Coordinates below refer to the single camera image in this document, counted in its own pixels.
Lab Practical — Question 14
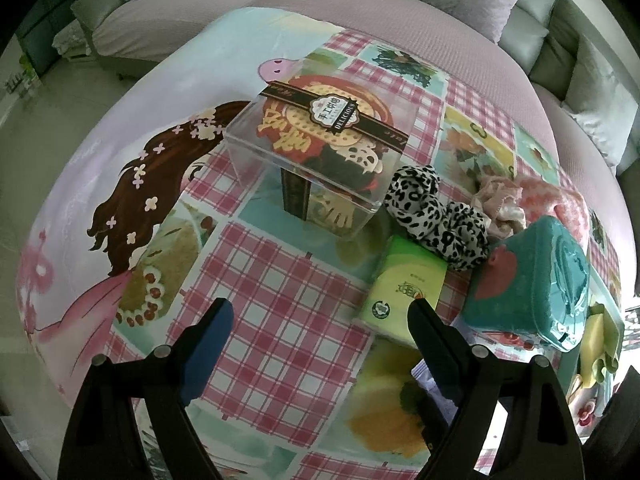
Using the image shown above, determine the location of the green tissue pack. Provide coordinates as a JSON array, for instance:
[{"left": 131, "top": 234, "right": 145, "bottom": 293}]
[{"left": 355, "top": 235, "right": 448, "bottom": 348}]

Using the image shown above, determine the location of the light green cloth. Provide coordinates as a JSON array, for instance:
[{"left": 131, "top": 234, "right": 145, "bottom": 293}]
[{"left": 579, "top": 302, "right": 624, "bottom": 388}]

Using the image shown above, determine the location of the leopard print scrunchie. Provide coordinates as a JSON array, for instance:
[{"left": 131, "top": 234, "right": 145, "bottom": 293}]
[{"left": 384, "top": 166, "right": 490, "bottom": 271}]

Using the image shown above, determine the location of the pink white striped towel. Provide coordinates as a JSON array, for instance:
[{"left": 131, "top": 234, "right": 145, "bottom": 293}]
[{"left": 515, "top": 177, "right": 590, "bottom": 245}]

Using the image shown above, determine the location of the purple wipes packet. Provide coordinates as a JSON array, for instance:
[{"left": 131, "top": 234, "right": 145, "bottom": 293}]
[{"left": 411, "top": 360, "right": 458, "bottom": 425}]

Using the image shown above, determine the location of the teal wipes pack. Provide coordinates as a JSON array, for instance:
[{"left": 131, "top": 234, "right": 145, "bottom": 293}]
[{"left": 461, "top": 216, "right": 590, "bottom": 352}]

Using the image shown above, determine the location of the patchwork tablecloth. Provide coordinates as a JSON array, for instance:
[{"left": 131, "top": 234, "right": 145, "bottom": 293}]
[{"left": 16, "top": 6, "right": 637, "bottom": 479}]

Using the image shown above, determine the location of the clear gift box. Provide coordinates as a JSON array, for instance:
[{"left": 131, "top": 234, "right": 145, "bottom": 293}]
[{"left": 224, "top": 70, "right": 418, "bottom": 240}]

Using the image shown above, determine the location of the light grey cushion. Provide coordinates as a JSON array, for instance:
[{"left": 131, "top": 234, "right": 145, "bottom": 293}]
[{"left": 563, "top": 38, "right": 639, "bottom": 167}]

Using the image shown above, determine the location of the grey sofa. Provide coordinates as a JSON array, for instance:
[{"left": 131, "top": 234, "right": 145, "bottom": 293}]
[{"left": 69, "top": 0, "right": 640, "bottom": 176}]

